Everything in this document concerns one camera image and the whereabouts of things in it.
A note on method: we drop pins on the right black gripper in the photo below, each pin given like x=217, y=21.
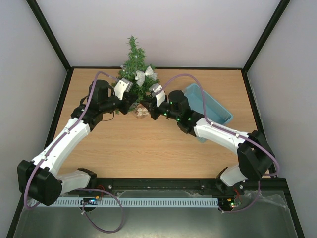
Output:
x=153, y=110

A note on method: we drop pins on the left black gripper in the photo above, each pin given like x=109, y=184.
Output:
x=128, y=102

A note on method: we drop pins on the gingerbread figure ornament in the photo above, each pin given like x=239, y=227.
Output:
x=141, y=112

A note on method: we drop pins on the white mesh bow ornament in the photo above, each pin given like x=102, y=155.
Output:
x=140, y=76

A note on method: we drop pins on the small green christmas tree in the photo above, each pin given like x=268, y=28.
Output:
x=136, y=61

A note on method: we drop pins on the light blue plastic basket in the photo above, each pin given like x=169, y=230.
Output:
x=215, y=111

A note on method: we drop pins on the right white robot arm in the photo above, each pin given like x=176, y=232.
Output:
x=252, y=149

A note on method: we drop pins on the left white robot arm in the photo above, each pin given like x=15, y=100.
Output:
x=39, y=178

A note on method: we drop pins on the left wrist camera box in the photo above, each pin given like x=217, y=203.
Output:
x=123, y=85

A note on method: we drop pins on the black frame rail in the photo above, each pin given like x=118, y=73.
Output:
x=203, y=186

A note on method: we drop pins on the white cable duct rail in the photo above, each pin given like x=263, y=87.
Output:
x=141, y=202

